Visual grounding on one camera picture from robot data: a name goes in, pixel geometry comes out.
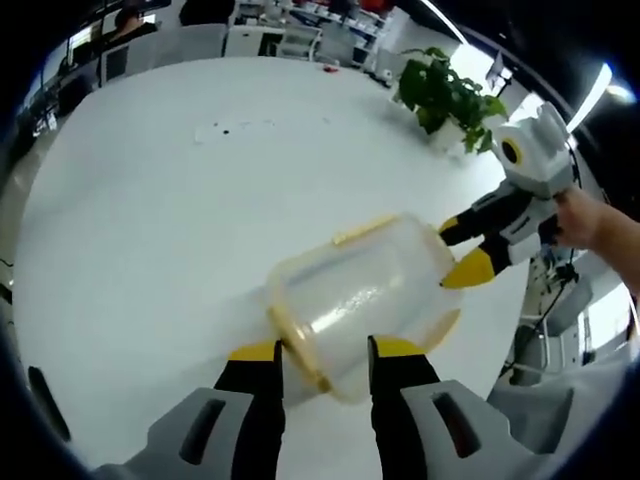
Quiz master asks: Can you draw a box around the green potted plant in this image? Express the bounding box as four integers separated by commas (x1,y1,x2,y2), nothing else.
392,47,509,154

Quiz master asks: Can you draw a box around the white office chair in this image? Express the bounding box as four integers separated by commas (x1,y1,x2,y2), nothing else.
172,23,229,64
272,24,321,62

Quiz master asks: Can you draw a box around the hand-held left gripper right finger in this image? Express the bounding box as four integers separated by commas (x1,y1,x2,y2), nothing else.
367,335,551,480

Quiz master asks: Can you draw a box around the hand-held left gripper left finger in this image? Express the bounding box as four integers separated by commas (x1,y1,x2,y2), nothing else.
94,339,286,480

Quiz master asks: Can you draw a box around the person's right hand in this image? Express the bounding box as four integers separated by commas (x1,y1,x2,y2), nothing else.
552,189,619,251

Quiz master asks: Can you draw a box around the clear plastic food container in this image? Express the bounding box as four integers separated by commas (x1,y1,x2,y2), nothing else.
265,212,464,405

